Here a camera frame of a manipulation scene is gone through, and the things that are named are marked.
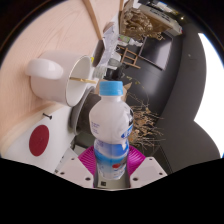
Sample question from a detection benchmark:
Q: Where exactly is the wooden easel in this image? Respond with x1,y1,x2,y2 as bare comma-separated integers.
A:
114,44,143,70

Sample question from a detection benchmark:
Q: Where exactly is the white ceramic mug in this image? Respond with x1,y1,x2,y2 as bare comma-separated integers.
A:
24,50,98,108

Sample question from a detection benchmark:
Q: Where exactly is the long ceiling strip light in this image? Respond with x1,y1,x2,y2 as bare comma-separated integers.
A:
193,32,224,159

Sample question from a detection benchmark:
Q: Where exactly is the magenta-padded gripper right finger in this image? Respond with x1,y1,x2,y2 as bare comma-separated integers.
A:
126,145,168,190

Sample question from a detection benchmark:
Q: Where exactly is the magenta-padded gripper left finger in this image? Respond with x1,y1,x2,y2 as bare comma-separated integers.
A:
54,145,98,190

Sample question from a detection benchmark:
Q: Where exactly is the flat round red coaster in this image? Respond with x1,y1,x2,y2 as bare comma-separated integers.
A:
28,124,51,158

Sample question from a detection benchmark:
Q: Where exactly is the dark wall screen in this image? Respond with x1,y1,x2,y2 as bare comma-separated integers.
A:
138,31,174,71

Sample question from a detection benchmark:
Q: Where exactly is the grey plant saucer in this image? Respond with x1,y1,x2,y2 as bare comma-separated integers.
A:
68,85,96,134

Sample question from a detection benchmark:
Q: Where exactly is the white blue-capped drink bottle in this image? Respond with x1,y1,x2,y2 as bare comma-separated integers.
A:
88,80,135,182

